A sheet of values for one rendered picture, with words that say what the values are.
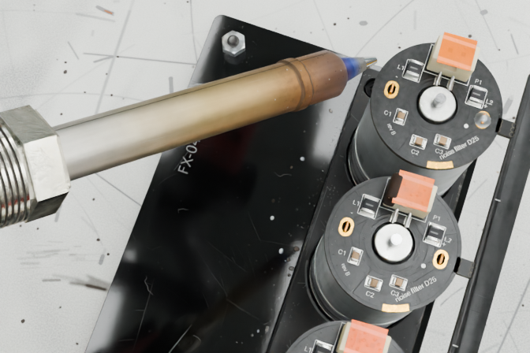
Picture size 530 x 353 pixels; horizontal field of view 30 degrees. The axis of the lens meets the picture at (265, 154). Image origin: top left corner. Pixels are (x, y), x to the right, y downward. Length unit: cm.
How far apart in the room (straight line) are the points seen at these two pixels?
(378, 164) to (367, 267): 3
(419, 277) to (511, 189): 2
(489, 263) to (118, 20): 12
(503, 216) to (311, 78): 5
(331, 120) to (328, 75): 8
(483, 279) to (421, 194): 2
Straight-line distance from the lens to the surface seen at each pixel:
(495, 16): 27
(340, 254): 18
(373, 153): 20
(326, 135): 24
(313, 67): 16
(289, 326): 22
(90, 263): 24
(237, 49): 24
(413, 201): 18
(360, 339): 17
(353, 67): 17
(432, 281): 18
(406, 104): 19
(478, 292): 18
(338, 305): 20
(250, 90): 15
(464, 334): 18
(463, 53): 19
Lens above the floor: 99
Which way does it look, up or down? 75 degrees down
